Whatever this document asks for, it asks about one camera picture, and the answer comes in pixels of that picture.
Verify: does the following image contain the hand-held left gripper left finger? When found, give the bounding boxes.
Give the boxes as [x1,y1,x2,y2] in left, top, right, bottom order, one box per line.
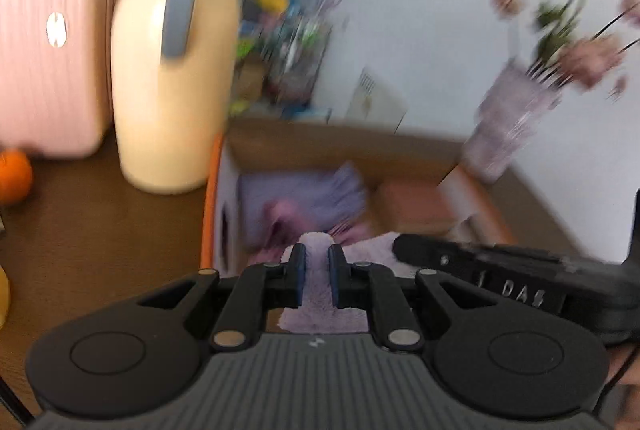
[137,243,306,353]

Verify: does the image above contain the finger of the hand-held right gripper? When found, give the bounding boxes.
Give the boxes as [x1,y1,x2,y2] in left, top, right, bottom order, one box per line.
[392,234,501,281]

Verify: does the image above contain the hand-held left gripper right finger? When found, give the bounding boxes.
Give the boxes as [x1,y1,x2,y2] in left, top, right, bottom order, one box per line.
[327,243,493,353]

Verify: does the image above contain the lavender drawstring pouch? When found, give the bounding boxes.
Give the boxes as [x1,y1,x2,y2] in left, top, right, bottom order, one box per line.
[239,162,370,243]

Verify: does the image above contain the red cardboard box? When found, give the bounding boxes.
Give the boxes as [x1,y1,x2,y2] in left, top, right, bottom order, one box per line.
[200,117,518,291]

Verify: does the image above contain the person's right hand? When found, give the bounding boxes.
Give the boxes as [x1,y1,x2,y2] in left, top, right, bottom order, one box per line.
[607,344,640,430]

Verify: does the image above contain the purple ceramic vase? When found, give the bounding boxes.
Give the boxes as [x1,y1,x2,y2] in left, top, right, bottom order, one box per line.
[460,60,561,183]

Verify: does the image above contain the cream yellow suitcase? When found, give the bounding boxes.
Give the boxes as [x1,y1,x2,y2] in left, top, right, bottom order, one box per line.
[111,0,241,195]

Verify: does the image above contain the colourful clutter pile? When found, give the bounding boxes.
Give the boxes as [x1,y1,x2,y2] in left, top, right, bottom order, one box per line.
[232,0,333,118]

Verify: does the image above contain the dried pink roses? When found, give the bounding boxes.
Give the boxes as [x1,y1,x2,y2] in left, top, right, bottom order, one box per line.
[492,0,640,101]

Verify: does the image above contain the yellow ceramic mug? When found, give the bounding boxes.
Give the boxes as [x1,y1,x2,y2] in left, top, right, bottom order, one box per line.
[0,267,11,328]

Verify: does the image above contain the orange fruit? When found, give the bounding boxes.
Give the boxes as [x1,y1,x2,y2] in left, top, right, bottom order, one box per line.
[0,150,33,203]

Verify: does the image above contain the pink ribbed suitcase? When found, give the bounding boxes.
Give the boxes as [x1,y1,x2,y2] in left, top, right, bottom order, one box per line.
[0,0,118,158]

